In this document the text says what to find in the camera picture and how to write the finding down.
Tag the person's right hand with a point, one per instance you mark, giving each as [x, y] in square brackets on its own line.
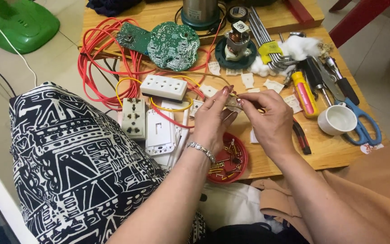
[273, 125]

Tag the person's left hand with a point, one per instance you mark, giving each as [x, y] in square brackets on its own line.
[208, 125]

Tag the small white socket part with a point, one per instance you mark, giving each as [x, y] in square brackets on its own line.
[232, 103]

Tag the red black pliers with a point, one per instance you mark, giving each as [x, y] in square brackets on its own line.
[301, 135]

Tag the pile of brass screws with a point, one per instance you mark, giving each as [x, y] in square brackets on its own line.
[227, 166]

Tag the red plastic lid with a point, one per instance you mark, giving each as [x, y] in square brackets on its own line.
[240, 162]

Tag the scattered white plastic socket pieces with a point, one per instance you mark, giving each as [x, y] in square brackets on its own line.
[247, 80]

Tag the white power strip socket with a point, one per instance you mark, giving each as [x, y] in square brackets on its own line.
[164, 87]

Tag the white cup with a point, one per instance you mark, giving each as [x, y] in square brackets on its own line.
[337, 120]

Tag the dark green round base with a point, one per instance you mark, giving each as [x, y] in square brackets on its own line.
[220, 56]

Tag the beige triple socket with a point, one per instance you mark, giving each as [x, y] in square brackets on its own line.
[133, 118]

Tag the hex key set yellow holder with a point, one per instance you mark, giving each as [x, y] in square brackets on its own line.
[268, 49]

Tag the white cloth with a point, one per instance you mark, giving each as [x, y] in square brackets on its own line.
[232, 203]

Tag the white cotton wool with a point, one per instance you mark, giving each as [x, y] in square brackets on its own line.
[300, 45]

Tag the round green circuit board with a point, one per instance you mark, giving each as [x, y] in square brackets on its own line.
[173, 45]

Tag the electric motor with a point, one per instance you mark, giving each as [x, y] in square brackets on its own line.
[237, 40]

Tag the white red sticker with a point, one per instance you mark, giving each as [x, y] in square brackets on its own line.
[371, 148]

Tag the tan garment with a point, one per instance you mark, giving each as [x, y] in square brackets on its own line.
[367, 176]

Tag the steel appliance with teal base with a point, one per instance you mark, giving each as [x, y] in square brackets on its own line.
[200, 13]

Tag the black tape roll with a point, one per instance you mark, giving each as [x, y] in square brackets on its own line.
[237, 13]

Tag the rectangular green circuit board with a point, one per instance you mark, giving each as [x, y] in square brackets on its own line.
[132, 38]

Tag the red block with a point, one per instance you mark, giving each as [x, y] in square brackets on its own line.
[298, 10]

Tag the black white patterned trousers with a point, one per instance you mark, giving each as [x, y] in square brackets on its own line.
[80, 162]

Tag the red furniture leg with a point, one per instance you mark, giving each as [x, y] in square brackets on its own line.
[357, 18]

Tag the dark blue cloth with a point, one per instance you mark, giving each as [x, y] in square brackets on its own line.
[112, 6]

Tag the green fan base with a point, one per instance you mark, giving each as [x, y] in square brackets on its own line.
[25, 27]

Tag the white switch plate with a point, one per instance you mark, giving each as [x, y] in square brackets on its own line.
[159, 134]

